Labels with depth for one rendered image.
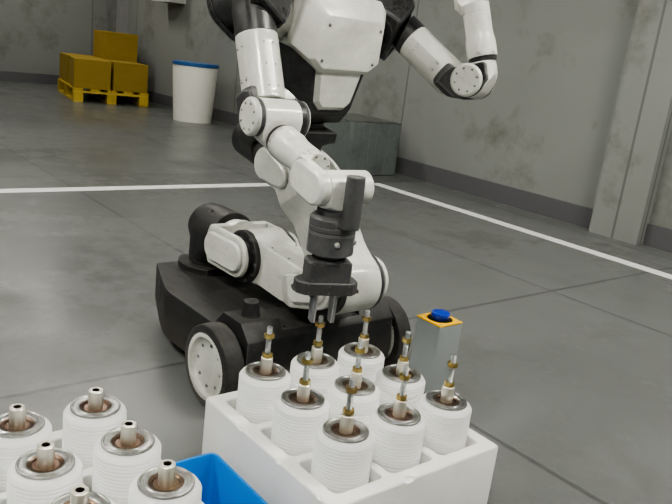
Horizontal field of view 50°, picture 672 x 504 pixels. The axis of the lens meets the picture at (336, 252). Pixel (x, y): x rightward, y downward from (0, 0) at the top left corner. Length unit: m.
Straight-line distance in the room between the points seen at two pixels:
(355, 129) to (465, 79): 3.37
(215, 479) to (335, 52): 0.93
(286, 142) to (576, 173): 3.37
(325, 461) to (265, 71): 0.78
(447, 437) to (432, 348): 0.27
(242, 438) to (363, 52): 0.91
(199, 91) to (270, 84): 5.78
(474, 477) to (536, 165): 3.58
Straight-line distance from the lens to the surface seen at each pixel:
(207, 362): 1.72
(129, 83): 8.39
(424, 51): 1.84
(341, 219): 1.28
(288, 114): 1.48
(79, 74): 8.28
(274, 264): 1.84
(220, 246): 1.97
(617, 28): 4.58
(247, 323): 1.68
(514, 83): 4.93
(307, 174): 1.29
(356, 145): 5.14
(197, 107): 7.30
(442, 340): 1.53
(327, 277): 1.33
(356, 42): 1.71
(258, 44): 1.53
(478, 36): 1.81
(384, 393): 1.39
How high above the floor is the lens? 0.83
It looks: 15 degrees down
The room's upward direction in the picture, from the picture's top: 7 degrees clockwise
